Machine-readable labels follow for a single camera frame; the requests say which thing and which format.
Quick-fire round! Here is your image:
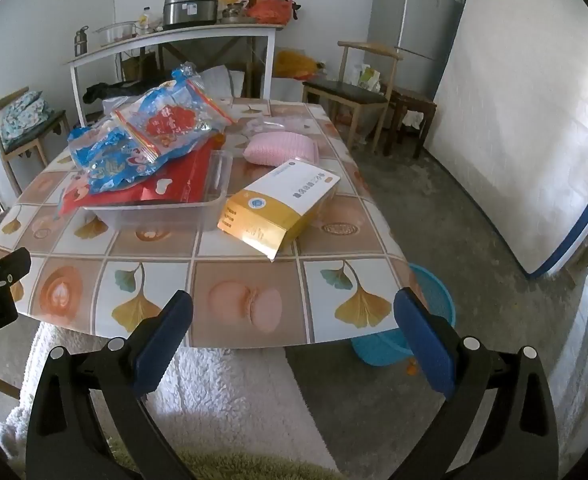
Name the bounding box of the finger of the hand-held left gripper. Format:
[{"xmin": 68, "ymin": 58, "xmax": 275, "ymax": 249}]
[{"xmin": 0, "ymin": 247, "xmax": 32, "ymax": 295}]

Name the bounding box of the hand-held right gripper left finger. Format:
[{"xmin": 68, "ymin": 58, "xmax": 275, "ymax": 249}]
[{"xmin": 25, "ymin": 290, "xmax": 195, "ymax": 480}]

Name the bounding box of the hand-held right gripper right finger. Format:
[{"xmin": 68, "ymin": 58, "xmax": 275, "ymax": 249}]
[{"xmin": 393, "ymin": 287, "xmax": 560, "ymax": 480}]

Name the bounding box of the blue plastic basket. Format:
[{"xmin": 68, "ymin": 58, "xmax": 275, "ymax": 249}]
[{"xmin": 351, "ymin": 262, "xmax": 457, "ymax": 366}]

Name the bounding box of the clear plastic container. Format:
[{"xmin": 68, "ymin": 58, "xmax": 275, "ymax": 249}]
[{"xmin": 81, "ymin": 149, "xmax": 235, "ymax": 233}]

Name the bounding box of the red snack bag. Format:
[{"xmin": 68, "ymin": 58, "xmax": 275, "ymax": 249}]
[{"xmin": 56, "ymin": 147, "xmax": 215, "ymax": 218}]

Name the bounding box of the white fluffy blanket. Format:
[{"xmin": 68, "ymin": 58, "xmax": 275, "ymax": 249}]
[{"xmin": 0, "ymin": 320, "xmax": 335, "ymax": 471}]

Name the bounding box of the leaf patterned tablecloth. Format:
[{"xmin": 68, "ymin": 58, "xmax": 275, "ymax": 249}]
[{"xmin": 0, "ymin": 99, "xmax": 429, "ymax": 348}]

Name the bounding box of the green fluffy cloth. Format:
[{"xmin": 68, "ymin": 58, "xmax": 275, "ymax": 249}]
[{"xmin": 101, "ymin": 440, "xmax": 345, "ymax": 480}]

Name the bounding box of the blue patterned plastic bag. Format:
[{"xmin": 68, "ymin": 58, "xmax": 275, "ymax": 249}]
[{"xmin": 68, "ymin": 125, "xmax": 195, "ymax": 196}]

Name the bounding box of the wooden chair green seat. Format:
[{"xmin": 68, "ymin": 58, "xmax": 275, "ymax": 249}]
[{"xmin": 0, "ymin": 86, "xmax": 70, "ymax": 192}]

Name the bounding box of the floral cloth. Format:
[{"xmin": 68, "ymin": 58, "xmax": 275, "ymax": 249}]
[{"xmin": 0, "ymin": 91, "xmax": 49, "ymax": 143}]

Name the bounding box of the yellow white carton box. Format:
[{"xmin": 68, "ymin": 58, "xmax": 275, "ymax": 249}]
[{"xmin": 217, "ymin": 159, "xmax": 341, "ymax": 261}]

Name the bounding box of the black cloth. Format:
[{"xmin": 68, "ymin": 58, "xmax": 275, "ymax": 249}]
[{"xmin": 82, "ymin": 81, "xmax": 127, "ymax": 106}]

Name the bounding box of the blue clear zip bag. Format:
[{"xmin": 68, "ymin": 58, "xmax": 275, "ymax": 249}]
[{"xmin": 114, "ymin": 62, "xmax": 235, "ymax": 156}]

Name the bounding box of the white mattress blue edge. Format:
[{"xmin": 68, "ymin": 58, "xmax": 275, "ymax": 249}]
[{"xmin": 421, "ymin": 0, "xmax": 588, "ymax": 277}]

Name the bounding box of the pink sponge cloth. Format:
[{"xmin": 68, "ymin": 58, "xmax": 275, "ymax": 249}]
[{"xmin": 244, "ymin": 131, "xmax": 319, "ymax": 167}]

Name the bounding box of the dark wooden stool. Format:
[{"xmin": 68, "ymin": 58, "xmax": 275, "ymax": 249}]
[{"xmin": 384, "ymin": 87, "xmax": 438, "ymax": 160}]

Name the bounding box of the clear glass bowl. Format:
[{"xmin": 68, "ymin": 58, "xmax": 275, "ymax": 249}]
[{"xmin": 92, "ymin": 21, "xmax": 139, "ymax": 47}]

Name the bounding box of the wooden chair dark seat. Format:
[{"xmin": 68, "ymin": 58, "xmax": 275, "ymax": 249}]
[{"xmin": 302, "ymin": 41, "xmax": 405, "ymax": 153}]

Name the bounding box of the white sack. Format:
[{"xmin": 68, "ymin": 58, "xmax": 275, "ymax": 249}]
[{"xmin": 201, "ymin": 64, "xmax": 247, "ymax": 100}]

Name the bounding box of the white green bag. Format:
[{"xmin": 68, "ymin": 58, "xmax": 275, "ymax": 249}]
[{"xmin": 358, "ymin": 62, "xmax": 382, "ymax": 92}]

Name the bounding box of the white side table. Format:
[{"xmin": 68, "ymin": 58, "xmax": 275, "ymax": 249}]
[{"xmin": 64, "ymin": 22, "xmax": 285, "ymax": 128}]

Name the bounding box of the yellow bag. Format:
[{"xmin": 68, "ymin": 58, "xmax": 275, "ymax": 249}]
[{"xmin": 274, "ymin": 49, "xmax": 325, "ymax": 81}]

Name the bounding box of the silver rice cooker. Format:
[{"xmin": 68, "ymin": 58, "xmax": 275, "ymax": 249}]
[{"xmin": 162, "ymin": 0, "xmax": 221, "ymax": 28}]

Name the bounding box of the silver refrigerator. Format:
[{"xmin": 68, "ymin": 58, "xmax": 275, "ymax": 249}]
[{"xmin": 366, "ymin": 0, "xmax": 465, "ymax": 101}]

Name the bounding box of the metal bowl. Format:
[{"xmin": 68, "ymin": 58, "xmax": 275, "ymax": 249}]
[{"xmin": 221, "ymin": 2, "xmax": 255, "ymax": 24}]

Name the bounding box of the orange plastic bag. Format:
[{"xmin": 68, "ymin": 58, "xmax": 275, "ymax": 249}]
[{"xmin": 244, "ymin": 0, "xmax": 295, "ymax": 25}]

